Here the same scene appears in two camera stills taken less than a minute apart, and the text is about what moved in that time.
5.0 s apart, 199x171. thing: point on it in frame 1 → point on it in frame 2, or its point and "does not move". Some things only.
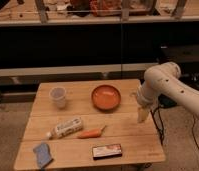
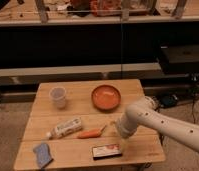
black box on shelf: x=190 y=58 does not move
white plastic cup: x=58 y=97 does not move
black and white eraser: x=107 y=151 does not move
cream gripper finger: x=143 y=113 → x=124 y=144
